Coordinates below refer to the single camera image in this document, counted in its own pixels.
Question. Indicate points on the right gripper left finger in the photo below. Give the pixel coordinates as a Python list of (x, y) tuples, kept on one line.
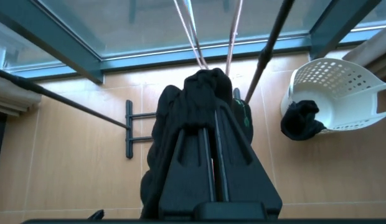
[(186, 186)]

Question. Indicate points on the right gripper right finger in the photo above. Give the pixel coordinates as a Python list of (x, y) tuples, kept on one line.
[(249, 186)]

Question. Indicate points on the beige curtain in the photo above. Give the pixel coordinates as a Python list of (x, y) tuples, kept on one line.
[(12, 96), (373, 46)]

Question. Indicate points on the black shorts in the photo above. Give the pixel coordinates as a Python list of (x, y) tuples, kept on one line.
[(196, 93)]

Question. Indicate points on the black garment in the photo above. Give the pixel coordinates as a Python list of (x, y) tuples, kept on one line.
[(300, 121)]

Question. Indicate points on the white laundry basket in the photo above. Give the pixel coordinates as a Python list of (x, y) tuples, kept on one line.
[(336, 81)]

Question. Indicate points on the window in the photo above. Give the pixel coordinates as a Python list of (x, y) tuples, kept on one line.
[(118, 28)]

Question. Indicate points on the black clothes rack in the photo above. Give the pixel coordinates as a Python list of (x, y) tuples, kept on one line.
[(129, 130)]

